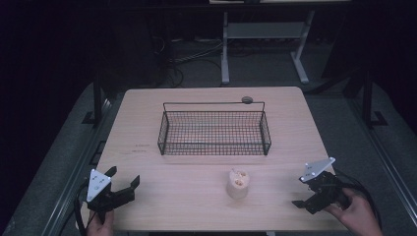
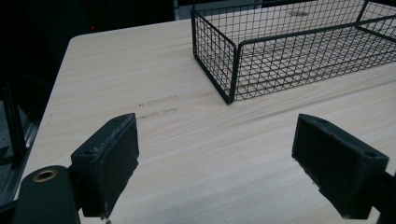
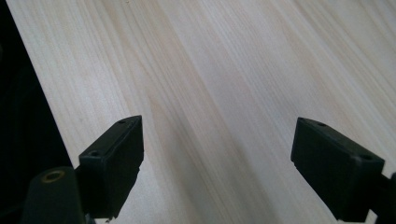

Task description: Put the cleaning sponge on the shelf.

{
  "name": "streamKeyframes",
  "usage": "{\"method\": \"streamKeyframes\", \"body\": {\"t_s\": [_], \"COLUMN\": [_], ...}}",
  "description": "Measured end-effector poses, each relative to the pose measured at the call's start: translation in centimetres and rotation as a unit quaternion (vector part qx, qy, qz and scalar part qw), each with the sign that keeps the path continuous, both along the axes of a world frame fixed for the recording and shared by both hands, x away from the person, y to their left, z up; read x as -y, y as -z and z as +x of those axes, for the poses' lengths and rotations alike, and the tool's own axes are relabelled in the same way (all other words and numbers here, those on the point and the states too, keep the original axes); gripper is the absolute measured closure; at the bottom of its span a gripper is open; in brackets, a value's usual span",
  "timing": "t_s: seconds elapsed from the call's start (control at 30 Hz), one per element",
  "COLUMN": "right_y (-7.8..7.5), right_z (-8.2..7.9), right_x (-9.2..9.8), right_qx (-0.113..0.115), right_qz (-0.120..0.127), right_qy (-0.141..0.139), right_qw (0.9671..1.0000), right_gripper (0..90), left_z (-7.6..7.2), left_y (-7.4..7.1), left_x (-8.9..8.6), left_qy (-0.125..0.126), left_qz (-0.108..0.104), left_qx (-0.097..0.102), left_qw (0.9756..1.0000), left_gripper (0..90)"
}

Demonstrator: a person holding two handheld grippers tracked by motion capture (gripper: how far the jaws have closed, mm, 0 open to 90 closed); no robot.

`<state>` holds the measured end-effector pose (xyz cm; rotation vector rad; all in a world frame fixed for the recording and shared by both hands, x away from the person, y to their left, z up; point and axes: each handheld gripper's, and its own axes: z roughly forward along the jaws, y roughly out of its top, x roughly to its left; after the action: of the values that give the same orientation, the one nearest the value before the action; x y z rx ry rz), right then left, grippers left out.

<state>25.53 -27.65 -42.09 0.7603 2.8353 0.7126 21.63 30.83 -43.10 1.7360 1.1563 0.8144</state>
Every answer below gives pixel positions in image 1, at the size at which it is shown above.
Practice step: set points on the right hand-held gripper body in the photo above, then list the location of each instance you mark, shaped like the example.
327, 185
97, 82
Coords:
323, 188

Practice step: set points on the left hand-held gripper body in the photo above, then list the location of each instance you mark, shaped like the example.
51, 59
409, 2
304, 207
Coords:
97, 187

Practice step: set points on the person's left hand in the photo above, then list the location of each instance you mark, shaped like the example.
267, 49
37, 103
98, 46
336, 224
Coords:
100, 226

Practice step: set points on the person's right hand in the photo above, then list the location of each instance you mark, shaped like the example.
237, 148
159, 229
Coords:
357, 214

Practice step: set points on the small grey round knob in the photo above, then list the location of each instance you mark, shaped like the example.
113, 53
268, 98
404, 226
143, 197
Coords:
247, 100

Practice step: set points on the aluminium frame rail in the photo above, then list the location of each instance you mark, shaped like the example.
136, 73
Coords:
77, 170
387, 157

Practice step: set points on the black upright post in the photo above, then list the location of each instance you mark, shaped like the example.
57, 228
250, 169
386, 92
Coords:
368, 98
97, 98

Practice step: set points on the white metal desk frame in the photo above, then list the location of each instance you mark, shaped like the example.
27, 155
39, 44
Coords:
262, 31

